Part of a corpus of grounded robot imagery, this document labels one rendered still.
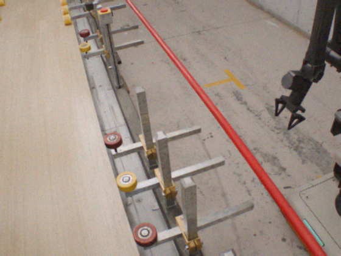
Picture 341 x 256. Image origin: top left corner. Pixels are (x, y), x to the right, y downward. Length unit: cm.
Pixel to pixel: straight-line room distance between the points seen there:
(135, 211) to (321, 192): 115
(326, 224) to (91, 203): 130
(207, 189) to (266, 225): 49
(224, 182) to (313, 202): 70
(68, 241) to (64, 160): 40
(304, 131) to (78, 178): 205
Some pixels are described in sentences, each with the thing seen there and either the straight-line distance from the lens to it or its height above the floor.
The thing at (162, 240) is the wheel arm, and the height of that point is 84.
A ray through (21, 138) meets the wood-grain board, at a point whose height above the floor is 90.
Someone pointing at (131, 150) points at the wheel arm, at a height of 81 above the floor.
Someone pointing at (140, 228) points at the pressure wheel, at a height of 91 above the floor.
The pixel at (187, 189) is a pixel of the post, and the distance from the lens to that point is 86.
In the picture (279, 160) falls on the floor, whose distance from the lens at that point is 254.
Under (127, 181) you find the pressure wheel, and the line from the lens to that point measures 122.
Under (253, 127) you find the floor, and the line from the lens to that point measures 278.
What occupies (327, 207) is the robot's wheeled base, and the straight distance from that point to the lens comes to 200.
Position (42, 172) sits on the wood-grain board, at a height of 90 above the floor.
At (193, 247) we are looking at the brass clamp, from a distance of 111.
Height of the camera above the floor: 184
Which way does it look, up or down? 42 degrees down
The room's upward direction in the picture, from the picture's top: 5 degrees counter-clockwise
